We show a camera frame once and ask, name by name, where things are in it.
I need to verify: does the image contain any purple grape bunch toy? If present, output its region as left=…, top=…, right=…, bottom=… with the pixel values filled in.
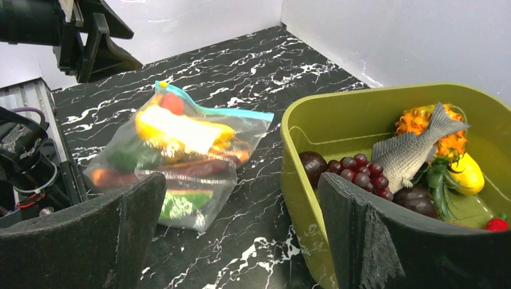
left=327, top=153, right=393, bottom=201

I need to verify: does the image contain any red chili toy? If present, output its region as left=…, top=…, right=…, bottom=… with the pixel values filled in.
left=160, top=93, right=184, bottom=116

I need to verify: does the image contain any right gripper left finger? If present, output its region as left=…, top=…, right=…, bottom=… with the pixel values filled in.
left=1, top=173, right=166, bottom=288

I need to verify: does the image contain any watermelon slice toy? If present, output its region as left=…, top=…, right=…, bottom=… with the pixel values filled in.
left=160, top=189, right=213, bottom=220

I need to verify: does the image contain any grey fish toy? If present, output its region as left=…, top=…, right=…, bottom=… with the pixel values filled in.
left=371, top=102, right=472, bottom=194

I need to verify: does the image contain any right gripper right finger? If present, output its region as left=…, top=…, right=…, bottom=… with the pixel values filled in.
left=318, top=173, right=510, bottom=288

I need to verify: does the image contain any green avocado toy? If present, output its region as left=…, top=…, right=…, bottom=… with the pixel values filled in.
left=105, top=138, right=163, bottom=173

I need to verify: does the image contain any yellow bell pepper toy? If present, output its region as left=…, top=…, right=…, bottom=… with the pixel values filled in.
left=134, top=105, right=236, bottom=154

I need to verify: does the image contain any yellow lemon toy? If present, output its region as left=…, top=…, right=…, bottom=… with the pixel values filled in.
left=449, top=152, right=485, bottom=196

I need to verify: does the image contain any olive green plastic bin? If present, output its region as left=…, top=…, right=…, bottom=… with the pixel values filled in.
left=281, top=83, right=510, bottom=288

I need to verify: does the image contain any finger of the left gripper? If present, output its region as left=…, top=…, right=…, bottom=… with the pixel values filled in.
left=78, top=0, right=134, bottom=40
left=76, top=13, right=143, bottom=83

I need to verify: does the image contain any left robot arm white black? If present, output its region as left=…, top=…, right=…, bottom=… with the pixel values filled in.
left=1, top=0, right=143, bottom=84

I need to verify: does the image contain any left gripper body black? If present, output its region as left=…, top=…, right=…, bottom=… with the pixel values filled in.
left=53, top=1, right=104, bottom=83

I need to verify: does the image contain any dark plum toy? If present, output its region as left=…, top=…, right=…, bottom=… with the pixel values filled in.
left=393, top=186, right=439, bottom=219
left=298, top=151, right=328, bottom=188

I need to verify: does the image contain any red strawberry toy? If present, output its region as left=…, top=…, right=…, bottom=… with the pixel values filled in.
left=484, top=214, right=510, bottom=232

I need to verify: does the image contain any clear zip top bag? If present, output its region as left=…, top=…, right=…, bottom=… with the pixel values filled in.
left=85, top=81, right=274, bottom=232

